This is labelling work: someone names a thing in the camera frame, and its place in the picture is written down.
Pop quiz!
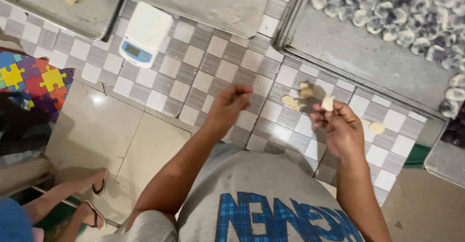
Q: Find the colourful puzzle print mat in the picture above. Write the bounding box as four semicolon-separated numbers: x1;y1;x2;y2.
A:
0;50;76;123

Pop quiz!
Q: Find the white digital kitchen scale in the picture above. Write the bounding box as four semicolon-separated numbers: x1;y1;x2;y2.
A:
118;1;174;68

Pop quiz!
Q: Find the dark purple filling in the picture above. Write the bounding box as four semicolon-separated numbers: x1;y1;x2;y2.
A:
440;106;465;149

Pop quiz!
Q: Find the empty floured metal tray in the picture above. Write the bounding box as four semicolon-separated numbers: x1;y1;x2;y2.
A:
90;0;277;39

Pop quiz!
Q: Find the large metal tray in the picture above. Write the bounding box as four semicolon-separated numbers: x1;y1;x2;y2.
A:
272;0;465;121

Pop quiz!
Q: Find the person's right hand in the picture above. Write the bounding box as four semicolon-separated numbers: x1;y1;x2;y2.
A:
310;101;366;160

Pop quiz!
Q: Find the small dough piece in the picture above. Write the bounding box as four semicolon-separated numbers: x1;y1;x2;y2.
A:
321;95;335;112

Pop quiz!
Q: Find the person's left hand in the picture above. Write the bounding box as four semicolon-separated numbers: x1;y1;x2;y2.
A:
208;85;254;135

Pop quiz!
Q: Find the wooden bench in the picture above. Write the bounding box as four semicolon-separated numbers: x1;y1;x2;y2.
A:
0;156;57;198

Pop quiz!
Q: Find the metal tray with dough lump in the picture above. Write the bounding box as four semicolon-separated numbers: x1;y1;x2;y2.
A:
0;0;123;41

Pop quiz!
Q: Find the black bag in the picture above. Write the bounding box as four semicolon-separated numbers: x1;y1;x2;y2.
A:
0;91;51;157

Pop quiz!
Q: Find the round flat dough piece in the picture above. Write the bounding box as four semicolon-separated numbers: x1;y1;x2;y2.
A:
369;121;386;135

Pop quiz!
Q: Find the person's grey printed shirt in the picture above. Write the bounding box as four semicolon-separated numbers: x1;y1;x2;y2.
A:
97;143;364;242

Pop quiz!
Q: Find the pile of purple filled dumplings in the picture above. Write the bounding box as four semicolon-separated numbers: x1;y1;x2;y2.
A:
310;0;465;119

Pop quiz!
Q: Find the black strap sandal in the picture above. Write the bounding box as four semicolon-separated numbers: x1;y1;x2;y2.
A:
91;168;109;198
83;199;107;229

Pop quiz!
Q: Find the green plastic object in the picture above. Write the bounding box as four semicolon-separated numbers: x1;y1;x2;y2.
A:
403;143;432;169

